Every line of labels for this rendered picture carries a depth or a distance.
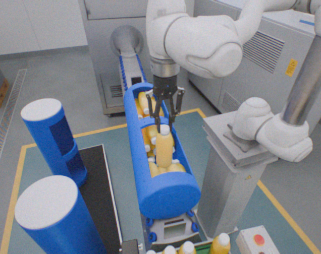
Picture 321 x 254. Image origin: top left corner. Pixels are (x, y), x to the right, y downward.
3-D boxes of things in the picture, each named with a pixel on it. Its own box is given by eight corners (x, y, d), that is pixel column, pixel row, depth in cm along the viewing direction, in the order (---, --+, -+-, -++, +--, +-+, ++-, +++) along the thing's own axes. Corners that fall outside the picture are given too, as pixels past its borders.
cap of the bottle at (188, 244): (191, 241, 82) (192, 240, 81) (195, 252, 79) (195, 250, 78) (181, 244, 81) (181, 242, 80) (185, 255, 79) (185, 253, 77)
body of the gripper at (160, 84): (175, 65, 68) (174, 90, 74) (149, 68, 66) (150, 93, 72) (181, 76, 62) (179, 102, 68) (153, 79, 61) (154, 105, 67)
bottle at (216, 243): (226, 262, 93) (236, 245, 81) (213, 268, 91) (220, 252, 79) (218, 245, 98) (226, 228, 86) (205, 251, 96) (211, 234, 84)
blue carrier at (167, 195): (162, 110, 169) (159, 78, 151) (200, 211, 104) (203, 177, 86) (127, 117, 166) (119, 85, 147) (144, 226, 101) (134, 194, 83)
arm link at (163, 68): (147, 49, 63) (148, 68, 67) (152, 61, 56) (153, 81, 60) (176, 47, 65) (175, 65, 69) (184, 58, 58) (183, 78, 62)
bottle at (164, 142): (160, 170, 88) (159, 139, 76) (153, 159, 93) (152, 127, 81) (174, 165, 91) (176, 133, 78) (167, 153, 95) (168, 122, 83)
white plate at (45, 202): (88, 186, 107) (89, 187, 108) (48, 168, 115) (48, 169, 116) (45, 239, 88) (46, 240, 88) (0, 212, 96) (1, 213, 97)
